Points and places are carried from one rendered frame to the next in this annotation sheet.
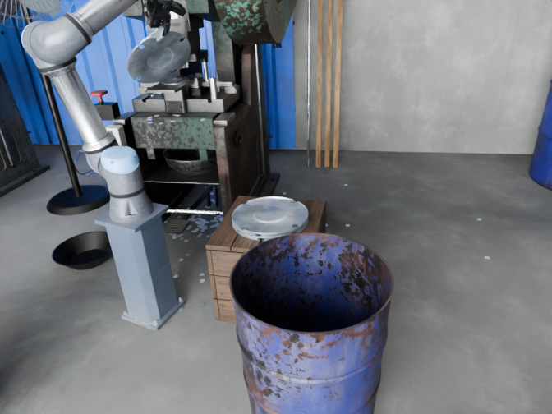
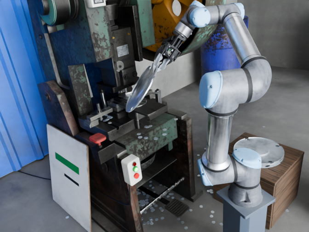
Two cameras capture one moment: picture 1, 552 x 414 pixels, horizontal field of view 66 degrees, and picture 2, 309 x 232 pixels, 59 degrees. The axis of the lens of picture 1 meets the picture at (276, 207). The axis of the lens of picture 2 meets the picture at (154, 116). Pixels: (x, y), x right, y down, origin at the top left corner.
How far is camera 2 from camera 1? 1.86 m
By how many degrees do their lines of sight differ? 48
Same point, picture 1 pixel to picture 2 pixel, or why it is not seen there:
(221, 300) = (273, 213)
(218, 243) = (276, 177)
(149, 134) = (138, 151)
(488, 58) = not seen: hidden behind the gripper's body
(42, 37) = (266, 79)
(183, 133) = (160, 136)
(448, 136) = (162, 88)
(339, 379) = not seen: outside the picture
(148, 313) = not seen: outside the picture
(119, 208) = (259, 193)
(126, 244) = (263, 216)
